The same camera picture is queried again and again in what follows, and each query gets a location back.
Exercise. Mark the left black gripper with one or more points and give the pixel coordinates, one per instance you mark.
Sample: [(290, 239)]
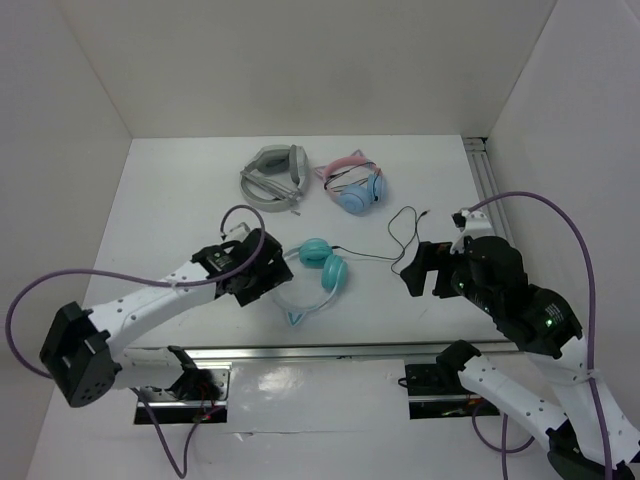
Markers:
[(275, 272)]

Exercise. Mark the teal cat-ear headphones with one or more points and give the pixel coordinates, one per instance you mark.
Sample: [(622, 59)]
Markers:
[(314, 253)]

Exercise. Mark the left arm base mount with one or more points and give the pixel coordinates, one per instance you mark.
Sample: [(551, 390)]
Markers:
[(205, 400)]

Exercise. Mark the grey white headphones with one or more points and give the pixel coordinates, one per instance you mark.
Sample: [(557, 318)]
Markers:
[(276, 179)]

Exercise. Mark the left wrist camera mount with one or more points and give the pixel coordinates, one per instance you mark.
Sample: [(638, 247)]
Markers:
[(237, 233)]

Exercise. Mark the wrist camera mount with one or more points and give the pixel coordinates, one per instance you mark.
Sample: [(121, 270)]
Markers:
[(237, 233), (471, 224)]

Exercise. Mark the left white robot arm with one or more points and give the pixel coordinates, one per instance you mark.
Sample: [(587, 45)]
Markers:
[(88, 351)]

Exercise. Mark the aluminium front rail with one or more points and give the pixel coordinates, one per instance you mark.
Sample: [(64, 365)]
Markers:
[(320, 352)]

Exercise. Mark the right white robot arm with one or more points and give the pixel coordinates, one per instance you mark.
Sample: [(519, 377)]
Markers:
[(583, 432)]

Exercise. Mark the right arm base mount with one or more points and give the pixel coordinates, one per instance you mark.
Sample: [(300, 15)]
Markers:
[(432, 394)]

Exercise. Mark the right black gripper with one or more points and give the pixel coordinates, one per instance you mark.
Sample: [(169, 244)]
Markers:
[(427, 255)]

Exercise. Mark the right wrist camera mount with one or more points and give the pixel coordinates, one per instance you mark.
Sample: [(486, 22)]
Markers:
[(471, 224)]

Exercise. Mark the aluminium side rail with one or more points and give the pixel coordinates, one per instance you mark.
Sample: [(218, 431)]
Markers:
[(486, 186)]

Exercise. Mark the pink blue cat-ear headphones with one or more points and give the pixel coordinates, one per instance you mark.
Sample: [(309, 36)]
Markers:
[(355, 196)]

